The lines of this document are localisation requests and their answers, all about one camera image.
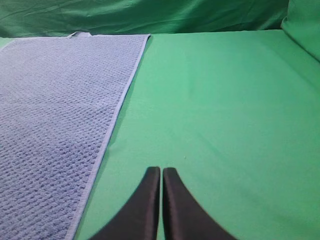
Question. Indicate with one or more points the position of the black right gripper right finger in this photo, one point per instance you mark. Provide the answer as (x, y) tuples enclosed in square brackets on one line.
[(183, 217)]

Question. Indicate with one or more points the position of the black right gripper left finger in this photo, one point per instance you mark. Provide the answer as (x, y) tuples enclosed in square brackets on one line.
[(138, 219)]

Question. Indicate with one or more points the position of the blue waffle-weave towel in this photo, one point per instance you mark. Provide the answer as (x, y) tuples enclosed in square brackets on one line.
[(59, 102)]

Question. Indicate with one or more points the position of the green backdrop cloth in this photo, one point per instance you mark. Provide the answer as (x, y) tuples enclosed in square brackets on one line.
[(300, 19)]

